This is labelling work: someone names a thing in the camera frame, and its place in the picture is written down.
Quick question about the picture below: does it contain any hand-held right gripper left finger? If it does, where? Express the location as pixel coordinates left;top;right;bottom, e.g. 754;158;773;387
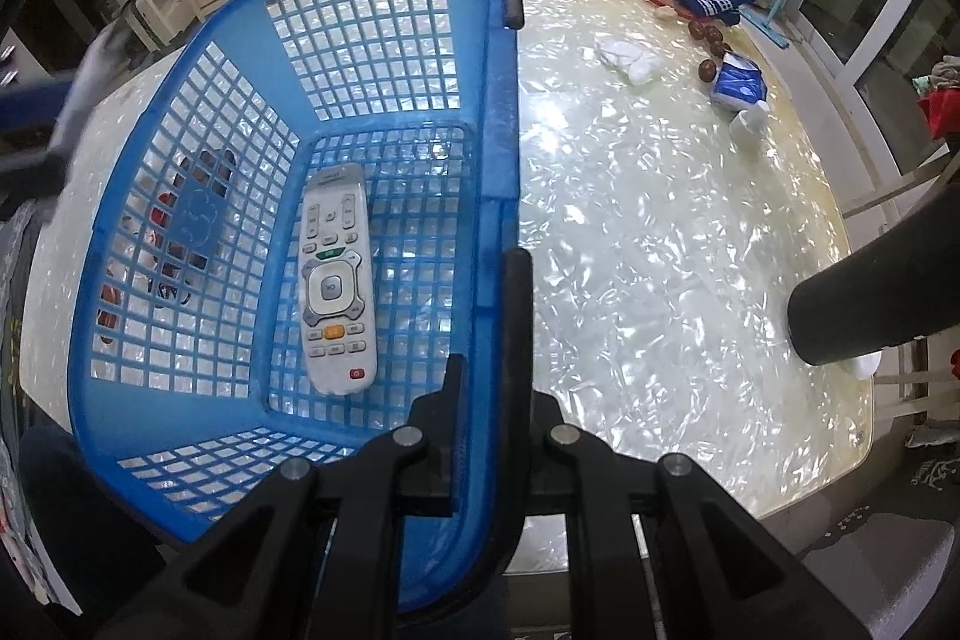
97;353;467;640

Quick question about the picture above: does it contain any blue plastic basket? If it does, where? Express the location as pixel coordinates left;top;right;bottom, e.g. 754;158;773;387
66;0;526;618

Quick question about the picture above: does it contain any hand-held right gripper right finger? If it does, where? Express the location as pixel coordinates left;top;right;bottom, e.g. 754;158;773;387
504;248;871;640

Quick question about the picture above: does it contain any blue and white packet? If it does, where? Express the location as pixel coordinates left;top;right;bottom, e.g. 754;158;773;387
711;51;766;112

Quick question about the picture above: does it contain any white remote control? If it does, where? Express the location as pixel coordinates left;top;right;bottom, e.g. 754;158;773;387
298;164;377;397

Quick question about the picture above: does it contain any black cylinder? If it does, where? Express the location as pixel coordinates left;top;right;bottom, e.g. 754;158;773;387
786;220;960;365

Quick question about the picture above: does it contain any red cloth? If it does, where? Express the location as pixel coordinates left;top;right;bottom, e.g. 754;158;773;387
926;85;960;140

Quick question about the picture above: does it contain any white crumpled tissue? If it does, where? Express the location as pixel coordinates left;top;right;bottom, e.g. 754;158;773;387
596;38;661;85

